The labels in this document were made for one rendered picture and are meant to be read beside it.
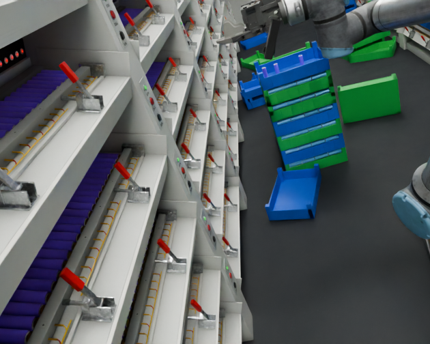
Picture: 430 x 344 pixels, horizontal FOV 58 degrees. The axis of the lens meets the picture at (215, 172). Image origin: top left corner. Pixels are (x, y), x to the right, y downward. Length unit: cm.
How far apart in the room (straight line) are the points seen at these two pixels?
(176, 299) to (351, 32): 86
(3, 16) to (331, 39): 88
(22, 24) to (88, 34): 27
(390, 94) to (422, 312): 127
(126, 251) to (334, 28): 84
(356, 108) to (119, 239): 183
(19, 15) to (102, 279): 38
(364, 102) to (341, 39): 113
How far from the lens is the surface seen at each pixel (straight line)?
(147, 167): 87
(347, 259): 153
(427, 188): 112
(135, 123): 90
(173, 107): 113
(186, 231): 98
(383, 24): 123
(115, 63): 86
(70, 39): 88
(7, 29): 57
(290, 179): 197
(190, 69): 151
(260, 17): 118
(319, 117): 187
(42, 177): 53
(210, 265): 113
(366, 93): 229
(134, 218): 73
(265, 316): 143
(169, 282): 86
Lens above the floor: 111
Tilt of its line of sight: 29 degrees down
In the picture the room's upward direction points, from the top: 22 degrees counter-clockwise
